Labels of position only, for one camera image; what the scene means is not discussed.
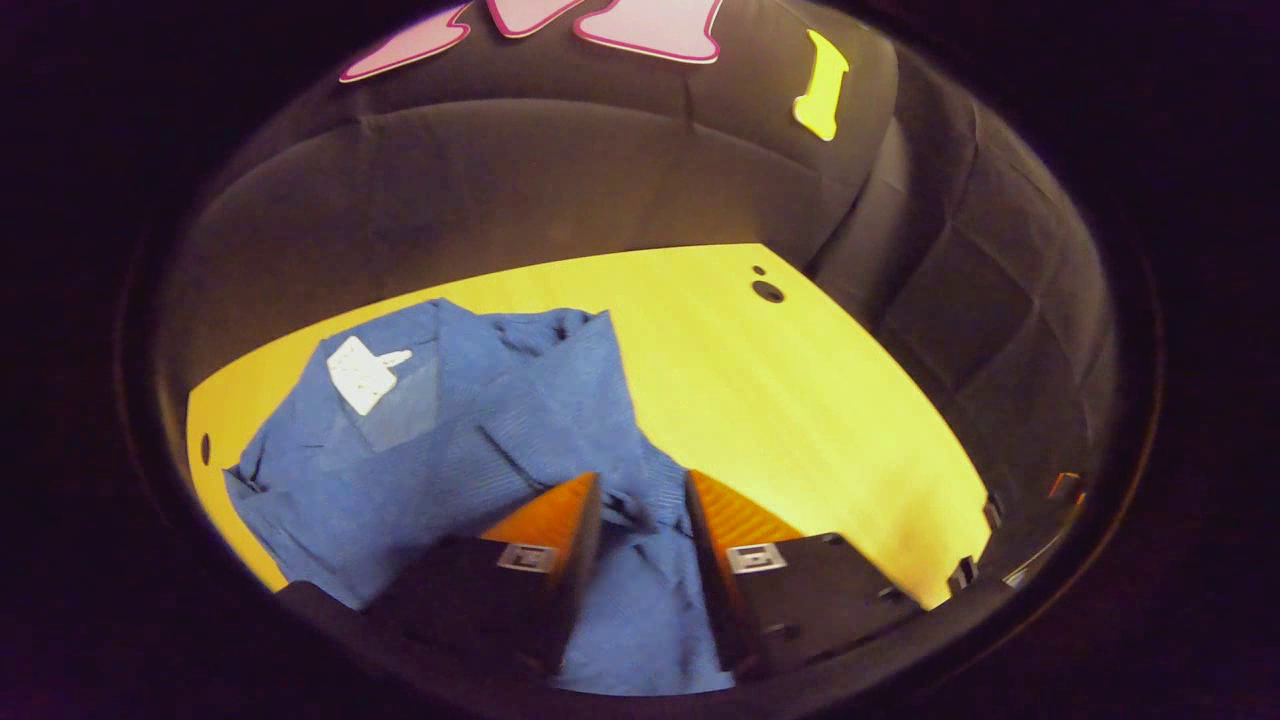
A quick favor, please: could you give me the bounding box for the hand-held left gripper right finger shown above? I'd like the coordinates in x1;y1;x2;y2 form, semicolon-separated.
682;467;927;687

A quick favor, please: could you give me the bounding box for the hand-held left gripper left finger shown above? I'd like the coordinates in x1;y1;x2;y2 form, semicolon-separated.
365;470;604;687

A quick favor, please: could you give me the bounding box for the blue knit garment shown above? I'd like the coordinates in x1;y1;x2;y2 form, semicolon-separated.
221;296;737;698

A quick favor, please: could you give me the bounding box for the black backdrop cloth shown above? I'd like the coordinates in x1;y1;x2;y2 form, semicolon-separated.
150;0;1123;531

